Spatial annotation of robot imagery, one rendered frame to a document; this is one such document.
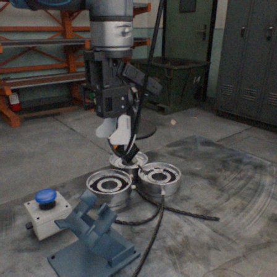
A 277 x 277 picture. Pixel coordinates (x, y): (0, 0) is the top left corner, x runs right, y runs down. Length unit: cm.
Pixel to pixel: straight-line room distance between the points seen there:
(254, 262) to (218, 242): 7
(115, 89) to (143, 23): 495
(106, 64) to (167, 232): 34
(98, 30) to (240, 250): 46
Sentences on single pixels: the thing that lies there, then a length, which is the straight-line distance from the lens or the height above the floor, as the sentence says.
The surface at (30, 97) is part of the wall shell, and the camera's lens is 445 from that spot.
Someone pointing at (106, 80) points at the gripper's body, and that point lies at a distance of 48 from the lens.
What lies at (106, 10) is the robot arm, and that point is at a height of 119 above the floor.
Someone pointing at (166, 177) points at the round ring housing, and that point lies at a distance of 67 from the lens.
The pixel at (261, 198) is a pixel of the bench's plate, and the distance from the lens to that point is 69.
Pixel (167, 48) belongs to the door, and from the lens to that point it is 502.
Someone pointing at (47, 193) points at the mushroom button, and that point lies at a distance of 54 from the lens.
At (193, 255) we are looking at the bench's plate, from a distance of 51.
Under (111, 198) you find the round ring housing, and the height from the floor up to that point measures 83.
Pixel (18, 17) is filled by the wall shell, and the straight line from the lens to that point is 435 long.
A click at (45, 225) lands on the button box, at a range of 54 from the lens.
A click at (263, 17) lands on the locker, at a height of 124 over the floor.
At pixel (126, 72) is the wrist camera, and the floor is 109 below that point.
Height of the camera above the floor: 117
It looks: 25 degrees down
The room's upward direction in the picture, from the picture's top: straight up
